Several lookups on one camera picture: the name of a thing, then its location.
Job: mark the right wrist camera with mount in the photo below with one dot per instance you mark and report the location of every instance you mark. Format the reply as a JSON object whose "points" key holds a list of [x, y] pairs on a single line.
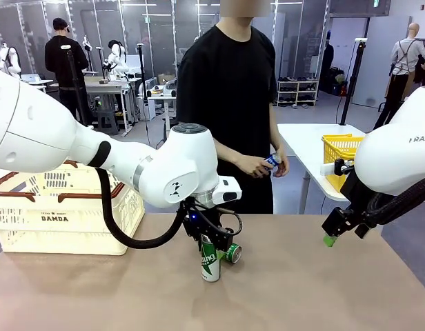
{"points": [[328, 169]]}

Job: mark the short green drink can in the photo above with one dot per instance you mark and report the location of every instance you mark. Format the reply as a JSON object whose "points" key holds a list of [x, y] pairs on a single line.
{"points": [[232, 254]]}

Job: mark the black bags pile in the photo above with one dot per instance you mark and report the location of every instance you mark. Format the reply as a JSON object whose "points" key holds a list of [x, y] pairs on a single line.
{"points": [[336, 82]]}

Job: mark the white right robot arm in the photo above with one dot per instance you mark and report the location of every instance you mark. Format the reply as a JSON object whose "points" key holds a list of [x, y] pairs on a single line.
{"points": [[395, 155]]}

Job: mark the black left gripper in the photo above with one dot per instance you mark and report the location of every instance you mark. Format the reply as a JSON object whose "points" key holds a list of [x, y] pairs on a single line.
{"points": [[205, 222]]}

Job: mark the background person with black cap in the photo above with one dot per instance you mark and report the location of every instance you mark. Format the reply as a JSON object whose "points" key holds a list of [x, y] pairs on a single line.
{"points": [[66, 62]]}

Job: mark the yellow plastic shopping basket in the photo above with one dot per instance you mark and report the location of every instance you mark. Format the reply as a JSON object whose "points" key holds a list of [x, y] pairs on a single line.
{"points": [[336, 148]]}

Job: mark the tall green drink can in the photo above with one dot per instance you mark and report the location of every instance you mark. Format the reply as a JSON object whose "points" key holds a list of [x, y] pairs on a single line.
{"points": [[209, 265]]}

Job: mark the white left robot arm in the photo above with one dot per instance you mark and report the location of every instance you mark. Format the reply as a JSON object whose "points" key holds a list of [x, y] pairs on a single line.
{"points": [[43, 120]]}

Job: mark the white shoe rack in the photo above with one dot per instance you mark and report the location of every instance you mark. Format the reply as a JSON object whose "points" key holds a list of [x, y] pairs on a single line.
{"points": [[297, 93]]}

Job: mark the background white work table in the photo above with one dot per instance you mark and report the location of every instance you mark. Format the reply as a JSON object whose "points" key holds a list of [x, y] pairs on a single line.
{"points": [[109, 84]]}

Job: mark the person's left hand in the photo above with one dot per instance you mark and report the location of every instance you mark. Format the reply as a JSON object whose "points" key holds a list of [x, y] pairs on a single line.
{"points": [[282, 165]]}

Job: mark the blue white drink can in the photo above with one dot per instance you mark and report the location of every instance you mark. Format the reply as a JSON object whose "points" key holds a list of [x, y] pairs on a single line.
{"points": [[272, 161]]}

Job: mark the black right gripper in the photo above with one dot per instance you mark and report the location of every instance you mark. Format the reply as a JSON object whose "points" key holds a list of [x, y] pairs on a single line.
{"points": [[357, 193]]}

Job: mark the black tripod pole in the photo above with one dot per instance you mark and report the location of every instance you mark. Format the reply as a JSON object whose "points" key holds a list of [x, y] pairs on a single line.
{"points": [[350, 86]]}

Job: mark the person's left forearm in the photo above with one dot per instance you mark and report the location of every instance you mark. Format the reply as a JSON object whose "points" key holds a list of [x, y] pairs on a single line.
{"points": [[275, 131]]}

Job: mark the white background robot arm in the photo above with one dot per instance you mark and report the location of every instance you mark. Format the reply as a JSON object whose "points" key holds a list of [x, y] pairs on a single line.
{"points": [[9, 58], [116, 58]]}

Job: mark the white side table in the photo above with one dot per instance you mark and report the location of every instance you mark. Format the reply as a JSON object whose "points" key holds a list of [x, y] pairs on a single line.
{"points": [[302, 145]]}

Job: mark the mannequin with grey apron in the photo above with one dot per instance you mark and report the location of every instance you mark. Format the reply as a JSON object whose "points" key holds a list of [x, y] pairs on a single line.
{"points": [[402, 65]]}

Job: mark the person in black t-shirt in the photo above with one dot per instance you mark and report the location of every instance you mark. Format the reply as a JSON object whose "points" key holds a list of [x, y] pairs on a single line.
{"points": [[226, 86]]}

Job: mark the grey step stool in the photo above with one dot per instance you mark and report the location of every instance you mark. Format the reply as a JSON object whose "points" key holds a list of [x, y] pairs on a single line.
{"points": [[107, 120]]}

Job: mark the person's right hand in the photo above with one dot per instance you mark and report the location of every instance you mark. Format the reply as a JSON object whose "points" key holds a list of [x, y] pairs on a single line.
{"points": [[257, 167]]}

